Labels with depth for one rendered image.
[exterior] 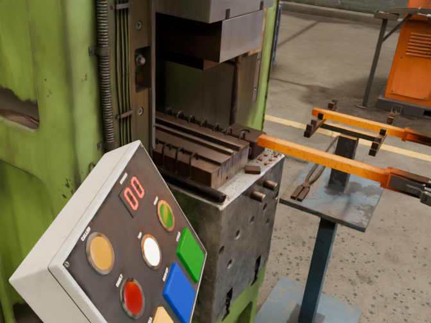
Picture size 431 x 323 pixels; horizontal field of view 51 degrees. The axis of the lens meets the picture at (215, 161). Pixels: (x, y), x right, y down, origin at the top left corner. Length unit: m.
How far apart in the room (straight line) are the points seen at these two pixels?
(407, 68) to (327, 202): 3.11
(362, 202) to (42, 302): 1.24
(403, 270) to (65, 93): 2.08
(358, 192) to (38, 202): 1.07
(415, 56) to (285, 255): 2.65
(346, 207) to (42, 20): 1.12
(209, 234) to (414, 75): 3.62
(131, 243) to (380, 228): 2.28
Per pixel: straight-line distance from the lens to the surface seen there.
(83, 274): 0.60
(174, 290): 0.77
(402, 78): 4.62
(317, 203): 1.59
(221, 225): 1.19
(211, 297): 1.36
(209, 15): 0.98
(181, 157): 1.23
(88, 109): 0.96
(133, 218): 0.73
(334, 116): 1.60
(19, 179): 1.31
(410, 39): 4.54
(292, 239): 2.59
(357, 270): 2.51
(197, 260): 0.87
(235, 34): 1.09
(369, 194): 1.71
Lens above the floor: 1.57
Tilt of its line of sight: 29 degrees down
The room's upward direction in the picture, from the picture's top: 4 degrees clockwise
